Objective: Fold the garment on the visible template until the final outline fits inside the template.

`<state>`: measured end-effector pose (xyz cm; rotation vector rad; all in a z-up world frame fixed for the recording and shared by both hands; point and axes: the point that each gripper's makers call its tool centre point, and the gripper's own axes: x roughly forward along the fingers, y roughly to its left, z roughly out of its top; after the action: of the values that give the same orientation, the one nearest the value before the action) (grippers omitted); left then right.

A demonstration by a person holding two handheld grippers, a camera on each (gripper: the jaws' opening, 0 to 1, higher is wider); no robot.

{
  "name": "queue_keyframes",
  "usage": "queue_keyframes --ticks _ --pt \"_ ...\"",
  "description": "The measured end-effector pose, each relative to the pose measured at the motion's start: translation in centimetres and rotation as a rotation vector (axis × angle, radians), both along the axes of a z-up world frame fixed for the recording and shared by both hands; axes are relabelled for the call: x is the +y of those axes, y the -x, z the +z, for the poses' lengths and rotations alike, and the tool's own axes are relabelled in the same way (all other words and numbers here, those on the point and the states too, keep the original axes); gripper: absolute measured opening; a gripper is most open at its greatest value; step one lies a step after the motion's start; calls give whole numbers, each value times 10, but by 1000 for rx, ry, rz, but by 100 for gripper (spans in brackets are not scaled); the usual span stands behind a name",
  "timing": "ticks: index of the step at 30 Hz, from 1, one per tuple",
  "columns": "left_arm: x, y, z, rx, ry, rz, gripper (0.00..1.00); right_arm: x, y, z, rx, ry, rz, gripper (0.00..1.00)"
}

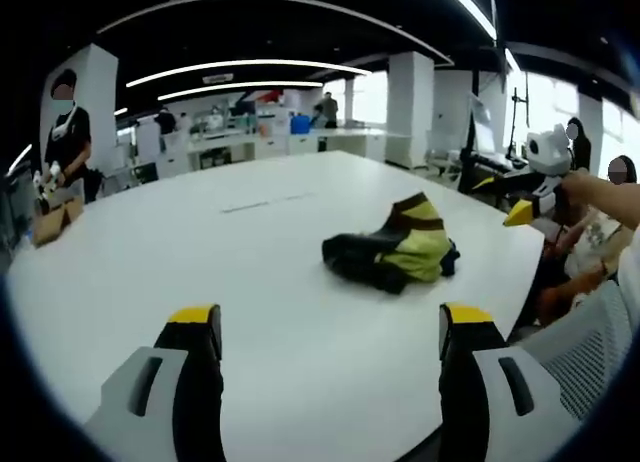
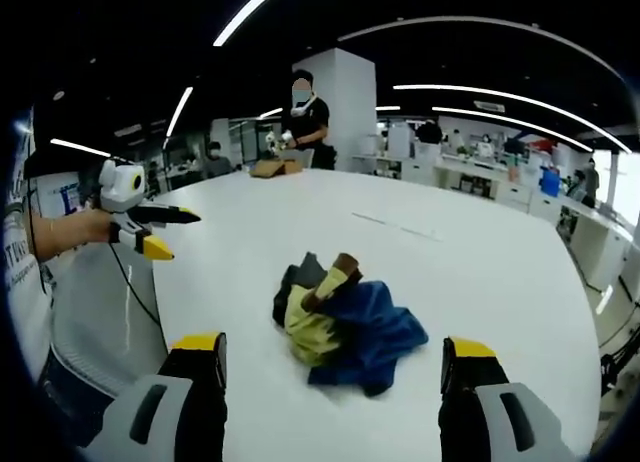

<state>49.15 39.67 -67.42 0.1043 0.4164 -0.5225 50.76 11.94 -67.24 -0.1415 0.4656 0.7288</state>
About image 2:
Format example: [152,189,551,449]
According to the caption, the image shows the blue box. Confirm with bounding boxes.
[538,165,562,197]

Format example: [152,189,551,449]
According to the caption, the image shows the white cabinet row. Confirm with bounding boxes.
[529,190,637,303]

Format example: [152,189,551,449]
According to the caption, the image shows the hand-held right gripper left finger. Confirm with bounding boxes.
[82,331,229,462]

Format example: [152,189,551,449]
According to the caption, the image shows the person's dark trousers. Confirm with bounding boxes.
[37,349,124,451]

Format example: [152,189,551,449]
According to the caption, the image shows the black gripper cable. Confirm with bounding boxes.
[107,240,164,329]

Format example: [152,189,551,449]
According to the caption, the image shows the person's left hand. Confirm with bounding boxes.
[73,206,121,246]

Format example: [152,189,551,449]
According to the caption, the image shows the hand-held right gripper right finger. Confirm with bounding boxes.
[438,335,577,462]

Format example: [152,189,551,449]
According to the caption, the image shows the white office desk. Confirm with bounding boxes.
[432,154,534,208]

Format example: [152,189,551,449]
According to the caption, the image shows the black floor cable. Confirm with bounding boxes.
[569,241,640,383]

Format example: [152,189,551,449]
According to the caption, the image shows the blue yellow brown garment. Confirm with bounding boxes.
[271,251,431,398]

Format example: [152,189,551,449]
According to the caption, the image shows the brown cardboard box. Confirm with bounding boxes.
[248,158,305,180]

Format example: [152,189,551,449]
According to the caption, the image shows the ceiling light strip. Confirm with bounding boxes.
[212,0,292,48]
[161,85,195,151]
[392,83,634,156]
[49,137,112,159]

